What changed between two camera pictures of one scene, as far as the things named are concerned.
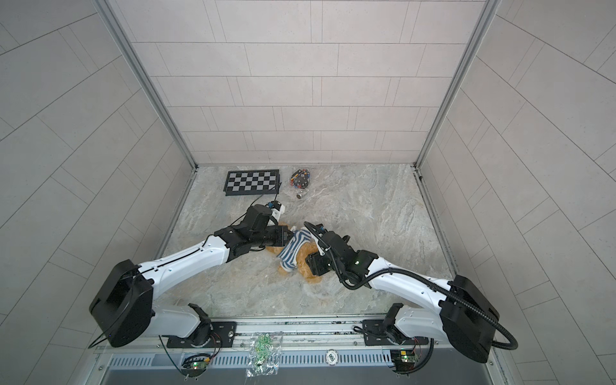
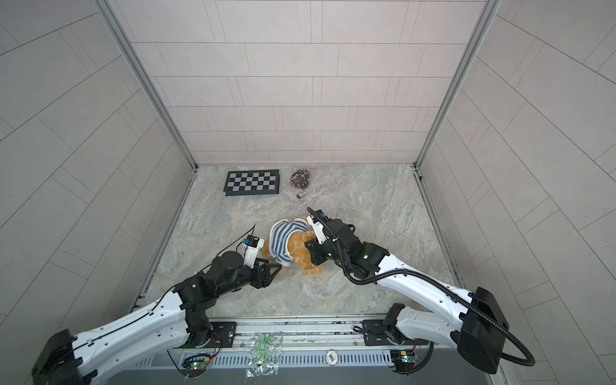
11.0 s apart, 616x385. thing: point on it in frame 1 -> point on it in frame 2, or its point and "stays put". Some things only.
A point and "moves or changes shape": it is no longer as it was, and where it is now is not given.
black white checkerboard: x=252 y=182 stays put
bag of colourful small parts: x=300 y=179 stays put
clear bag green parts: x=264 y=354 stays put
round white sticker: x=331 y=357 stays put
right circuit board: x=404 y=360 stays put
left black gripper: x=281 y=233 -> x=262 y=273
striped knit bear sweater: x=287 y=256 moves or changes shape
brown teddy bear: x=303 y=251 moves or changes shape
